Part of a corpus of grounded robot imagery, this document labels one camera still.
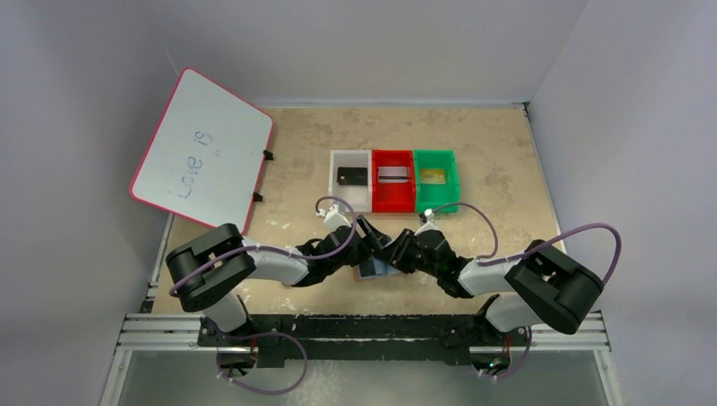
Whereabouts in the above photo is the white plastic bin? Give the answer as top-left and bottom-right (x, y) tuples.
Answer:
(328, 150), (373, 213)

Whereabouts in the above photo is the red plastic bin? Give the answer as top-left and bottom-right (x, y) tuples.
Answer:
(371, 150), (416, 213)

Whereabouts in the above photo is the silver striped card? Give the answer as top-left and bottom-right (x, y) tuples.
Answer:
(376, 166), (409, 184)

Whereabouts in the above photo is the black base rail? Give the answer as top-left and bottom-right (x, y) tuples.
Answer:
(197, 314), (528, 369)

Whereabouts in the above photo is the black card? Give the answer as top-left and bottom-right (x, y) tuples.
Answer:
(337, 167), (369, 186)

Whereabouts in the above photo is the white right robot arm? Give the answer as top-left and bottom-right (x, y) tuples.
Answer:
(374, 227), (605, 344)

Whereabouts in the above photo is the gold card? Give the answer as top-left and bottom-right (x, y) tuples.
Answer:
(419, 167), (446, 184)

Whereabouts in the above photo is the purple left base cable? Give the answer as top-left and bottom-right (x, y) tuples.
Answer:
(215, 332), (309, 396)

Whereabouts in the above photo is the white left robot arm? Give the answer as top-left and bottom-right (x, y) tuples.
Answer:
(165, 215), (391, 346)

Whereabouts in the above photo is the pink framed whiteboard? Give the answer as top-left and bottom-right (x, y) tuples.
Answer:
(129, 68), (274, 231)

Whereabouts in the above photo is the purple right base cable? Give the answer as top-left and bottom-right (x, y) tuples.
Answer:
(476, 330), (534, 383)

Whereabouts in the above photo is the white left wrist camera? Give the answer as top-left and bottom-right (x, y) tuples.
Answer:
(323, 204), (351, 231)

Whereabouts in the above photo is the aluminium frame rail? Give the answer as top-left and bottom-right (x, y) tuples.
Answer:
(114, 312), (611, 354)

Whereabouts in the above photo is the brown leather card holder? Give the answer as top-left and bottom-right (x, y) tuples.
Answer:
(356, 258), (401, 281)

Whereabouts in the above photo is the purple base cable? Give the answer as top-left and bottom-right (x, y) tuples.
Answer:
(476, 330), (534, 383)
(215, 332), (309, 396)

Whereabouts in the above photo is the green plastic bin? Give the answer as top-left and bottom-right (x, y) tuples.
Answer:
(413, 150), (461, 212)

